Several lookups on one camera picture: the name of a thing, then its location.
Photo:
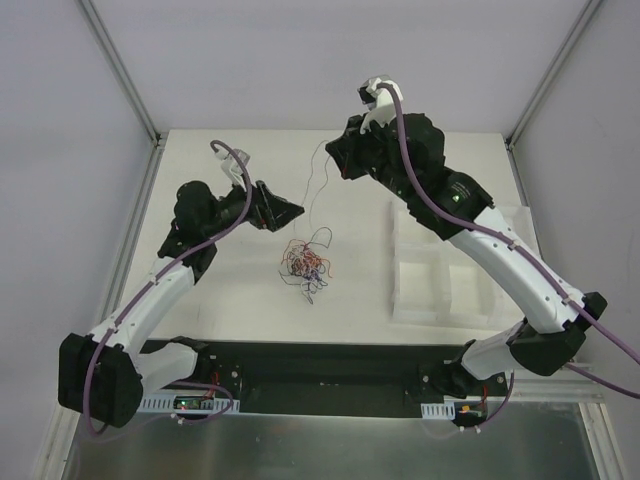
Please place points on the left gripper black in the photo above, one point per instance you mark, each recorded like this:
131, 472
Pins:
261, 205

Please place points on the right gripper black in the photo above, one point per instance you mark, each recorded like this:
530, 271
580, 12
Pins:
361, 145

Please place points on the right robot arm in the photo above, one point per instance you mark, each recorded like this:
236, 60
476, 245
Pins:
409, 161

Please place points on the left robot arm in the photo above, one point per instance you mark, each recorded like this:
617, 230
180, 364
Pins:
105, 374

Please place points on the white compartment tray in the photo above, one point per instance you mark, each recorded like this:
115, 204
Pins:
436, 285

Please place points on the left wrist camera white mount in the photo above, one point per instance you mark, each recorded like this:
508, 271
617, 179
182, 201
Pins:
229, 165

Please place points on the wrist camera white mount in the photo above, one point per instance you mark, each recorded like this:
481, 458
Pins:
229, 165
376, 96

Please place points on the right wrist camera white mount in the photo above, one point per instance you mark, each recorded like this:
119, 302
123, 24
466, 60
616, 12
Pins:
376, 96

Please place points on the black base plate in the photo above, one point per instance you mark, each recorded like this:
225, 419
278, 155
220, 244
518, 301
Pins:
314, 379

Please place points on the left aluminium frame post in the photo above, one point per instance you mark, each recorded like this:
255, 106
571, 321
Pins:
116, 65

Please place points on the aluminium frame post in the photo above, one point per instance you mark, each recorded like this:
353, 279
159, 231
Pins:
577, 30
116, 65

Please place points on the left white cable duct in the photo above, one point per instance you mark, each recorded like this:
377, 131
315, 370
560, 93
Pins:
188, 404

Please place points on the white cable duct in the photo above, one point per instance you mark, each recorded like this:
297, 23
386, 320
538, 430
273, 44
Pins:
438, 411
188, 404

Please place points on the right white cable duct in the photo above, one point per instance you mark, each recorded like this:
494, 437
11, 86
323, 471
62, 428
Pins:
438, 411

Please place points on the right aluminium frame post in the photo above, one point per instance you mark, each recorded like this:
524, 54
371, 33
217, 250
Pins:
577, 30

